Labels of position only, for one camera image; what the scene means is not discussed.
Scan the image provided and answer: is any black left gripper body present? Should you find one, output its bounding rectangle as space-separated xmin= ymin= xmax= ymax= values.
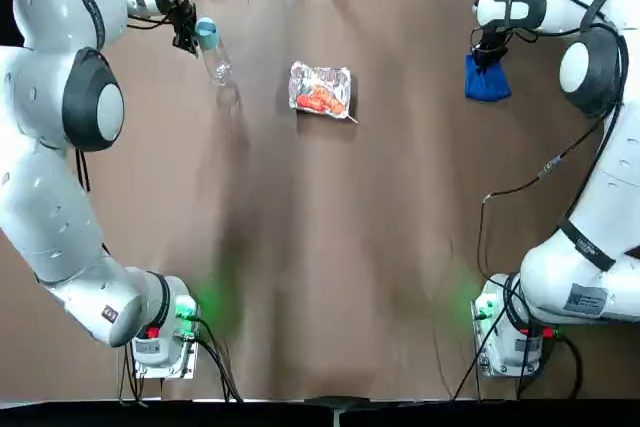
xmin=167 ymin=0 xmax=198 ymax=36

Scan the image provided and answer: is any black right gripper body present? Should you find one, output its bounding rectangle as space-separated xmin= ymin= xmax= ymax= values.
xmin=474 ymin=28 xmax=511 ymax=51

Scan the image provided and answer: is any clear seasoning bottle blue lid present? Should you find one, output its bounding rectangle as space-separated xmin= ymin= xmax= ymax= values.
xmin=193 ymin=17 xmax=234 ymax=89

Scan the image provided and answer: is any blue dishcloth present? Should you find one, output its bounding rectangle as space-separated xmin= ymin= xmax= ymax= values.
xmin=463 ymin=54 xmax=513 ymax=102

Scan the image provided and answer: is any orange skewered food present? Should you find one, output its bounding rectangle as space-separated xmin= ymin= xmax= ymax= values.
xmin=295 ymin=86 xmax=347 ymax=114

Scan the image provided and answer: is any black dangling cable with connector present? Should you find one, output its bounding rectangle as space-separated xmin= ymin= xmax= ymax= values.
xmin=477 ymin=119 xmax=609 ymax=281

